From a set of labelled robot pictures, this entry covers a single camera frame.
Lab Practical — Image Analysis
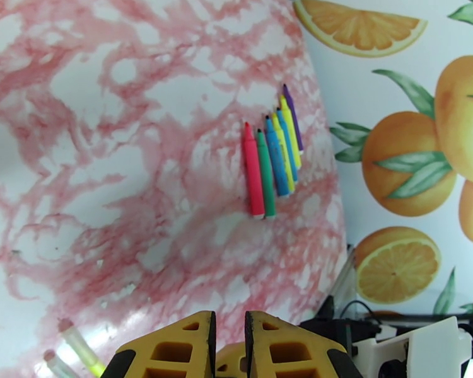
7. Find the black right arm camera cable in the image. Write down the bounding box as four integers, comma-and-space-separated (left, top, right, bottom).
339, 299, 384, 323

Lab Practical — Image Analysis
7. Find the purple marker pen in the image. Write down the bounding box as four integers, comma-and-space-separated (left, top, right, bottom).
282, 84, 305, 153

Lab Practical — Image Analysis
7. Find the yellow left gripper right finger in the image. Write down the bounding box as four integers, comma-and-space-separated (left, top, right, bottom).
244, 311, 365, 378

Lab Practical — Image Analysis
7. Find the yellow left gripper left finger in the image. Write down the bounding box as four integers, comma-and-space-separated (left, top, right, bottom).
100, 311, 218, 378

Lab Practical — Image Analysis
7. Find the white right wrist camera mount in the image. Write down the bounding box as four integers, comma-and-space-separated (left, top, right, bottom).
351, 316, 473, 378

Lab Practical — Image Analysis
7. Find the red marker pen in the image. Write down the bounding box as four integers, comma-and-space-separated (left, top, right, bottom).
242, 122, 266, 219

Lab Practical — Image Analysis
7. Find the aluminium side rail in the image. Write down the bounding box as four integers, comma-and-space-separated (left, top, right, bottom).
329, 246, 359, 311

